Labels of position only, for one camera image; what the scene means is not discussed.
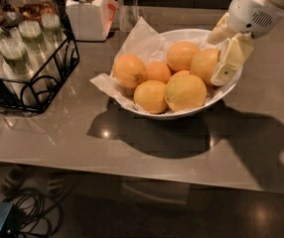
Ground plastic cup stack right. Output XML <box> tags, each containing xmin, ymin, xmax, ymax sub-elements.
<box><xmin>42</xmin><ymin>14</ymin><xmax>66</xmax><ymax>66</ymax></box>

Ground white canister with lid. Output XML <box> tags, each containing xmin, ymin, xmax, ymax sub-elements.
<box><xmin>66</xmin><ymin>0</ymin><xmax>118</xmax><ymax>42</ymax></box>

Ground black cables on floor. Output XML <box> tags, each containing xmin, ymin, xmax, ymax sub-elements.
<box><xmin>0</xmin><ymin>185</ymin><xmax>67</xmax><ymax>238</ymax></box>

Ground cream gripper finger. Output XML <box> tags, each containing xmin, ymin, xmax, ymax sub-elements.
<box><xmin>207</xmin><ymin>13</ymin><xmax>236</xmax><ymax>45</ymax></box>
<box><xmin>211</xmin><ymin>34</ymin><xmax>253</xmax><ymax>86</ymax></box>

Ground plastic cup stack middle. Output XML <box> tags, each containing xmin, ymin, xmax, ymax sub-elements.
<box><xmin>19</xmin><ymin>20</ymin><xmax>61</xmax><ymax>80</ymax></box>

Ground plastic cup stack front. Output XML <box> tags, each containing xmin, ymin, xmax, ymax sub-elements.
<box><xmin>0</xmin><ymin>37</ymin><xmax>35</xmax><ymax>96</ymax></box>

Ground small middle orange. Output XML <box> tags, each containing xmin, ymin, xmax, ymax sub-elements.
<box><xmin>146</xmin><ymin>61</ymin><xmax>172</xmax><ymax>83</ymax></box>

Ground glass jar with snacks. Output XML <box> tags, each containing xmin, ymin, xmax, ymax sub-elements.
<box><xmin>3</xmin><ymin>0</ymin><xmax>59</xmax><ymax>23</ymax></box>

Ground white ceramic bowl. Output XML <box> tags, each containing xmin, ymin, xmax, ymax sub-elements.
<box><xmin>110</xmin><ymin>28</ymin><xmax>244</xmax><ymax>121</ymax></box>

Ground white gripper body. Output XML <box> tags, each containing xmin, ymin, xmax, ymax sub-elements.
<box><xmin>227</xmin><ymin>0</ymin><xmax>284</xmax><ymax>38</ymax></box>

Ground black wire rack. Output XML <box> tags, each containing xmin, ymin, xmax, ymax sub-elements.
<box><xmin>0</xmin><ymin>31</ymin><xmax>79</xmax><ymax>113</ymax></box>

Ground white paper liner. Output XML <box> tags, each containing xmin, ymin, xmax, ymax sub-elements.
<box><xmin>90</xmin><ymin>19</ymin><xmax>223</xmax><ymax>120</ymax></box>

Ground large front orange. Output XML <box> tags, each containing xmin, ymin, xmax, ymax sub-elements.
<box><xmin>164</xmin><ymin>73</ymin><xmax>207</xmax><ymax>112</ymax></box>

